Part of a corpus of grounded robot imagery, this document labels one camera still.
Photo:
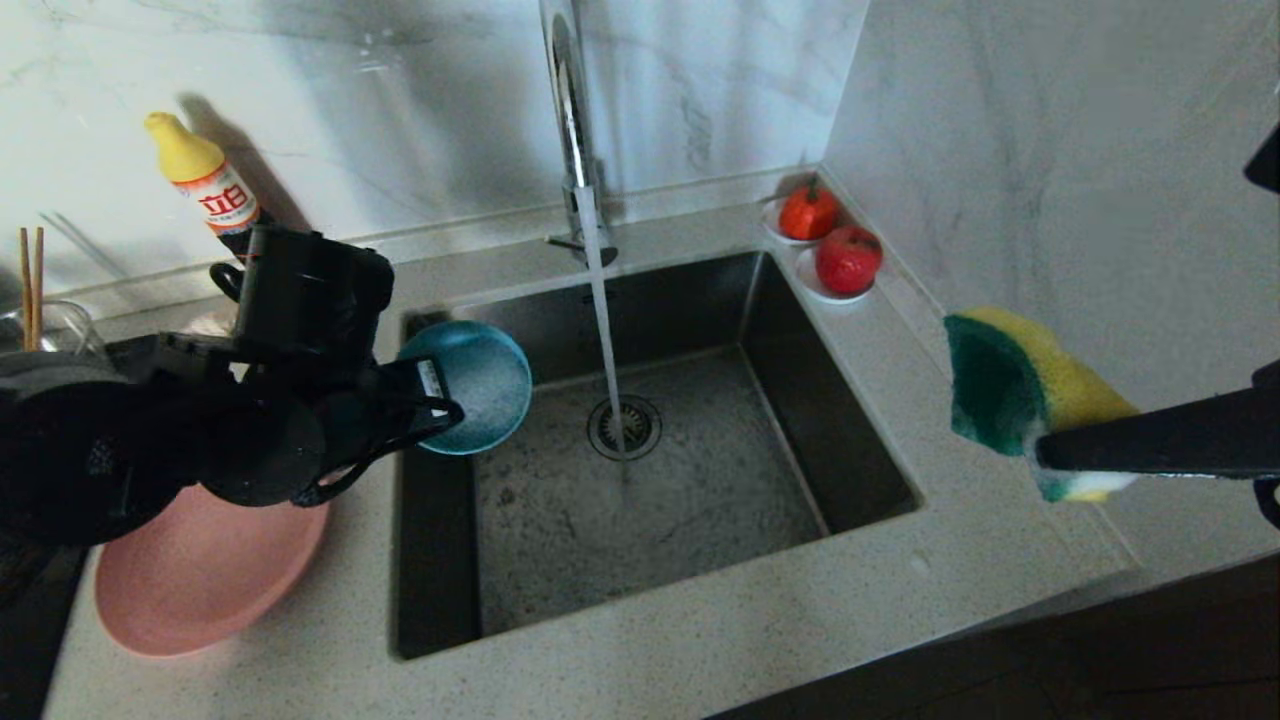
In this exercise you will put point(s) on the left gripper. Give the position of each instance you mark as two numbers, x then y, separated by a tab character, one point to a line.
390	410

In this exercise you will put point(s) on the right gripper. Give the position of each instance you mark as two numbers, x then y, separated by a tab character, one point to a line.
1268	505

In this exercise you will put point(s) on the teal bowl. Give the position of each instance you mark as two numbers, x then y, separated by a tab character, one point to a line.
480	390

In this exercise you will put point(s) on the yellow green sponge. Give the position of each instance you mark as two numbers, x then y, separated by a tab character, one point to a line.
1000	390

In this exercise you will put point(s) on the orange dish soap bottle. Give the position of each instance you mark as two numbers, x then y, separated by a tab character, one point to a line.
205	185

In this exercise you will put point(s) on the brown wooden chopstick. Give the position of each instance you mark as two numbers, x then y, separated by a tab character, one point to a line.
25	290

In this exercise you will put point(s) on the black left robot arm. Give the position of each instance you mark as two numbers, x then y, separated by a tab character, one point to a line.
100	450

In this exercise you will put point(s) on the stainless steel sink basin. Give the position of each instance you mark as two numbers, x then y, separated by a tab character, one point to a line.
720	480

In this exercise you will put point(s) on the running water stream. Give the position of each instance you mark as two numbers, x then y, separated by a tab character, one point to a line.
605	330

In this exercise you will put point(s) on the pink plate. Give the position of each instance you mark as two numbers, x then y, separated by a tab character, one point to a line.
210	580

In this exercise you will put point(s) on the round metal drain strainer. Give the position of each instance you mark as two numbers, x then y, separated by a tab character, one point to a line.
640	428

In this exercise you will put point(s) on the clear glass bowl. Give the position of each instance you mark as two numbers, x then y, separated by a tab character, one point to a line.
70	330

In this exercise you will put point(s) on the chrome faucet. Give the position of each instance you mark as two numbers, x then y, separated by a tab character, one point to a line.
572	120

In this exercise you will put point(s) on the red apple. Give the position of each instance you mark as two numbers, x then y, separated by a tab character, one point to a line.
847	262

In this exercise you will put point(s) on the red tomato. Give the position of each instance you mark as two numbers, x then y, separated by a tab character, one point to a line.
806	215

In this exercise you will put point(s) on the black cooktop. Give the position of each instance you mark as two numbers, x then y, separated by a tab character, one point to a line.
25	620

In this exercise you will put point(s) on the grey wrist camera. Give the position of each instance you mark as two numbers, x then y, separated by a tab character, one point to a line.
1265	165

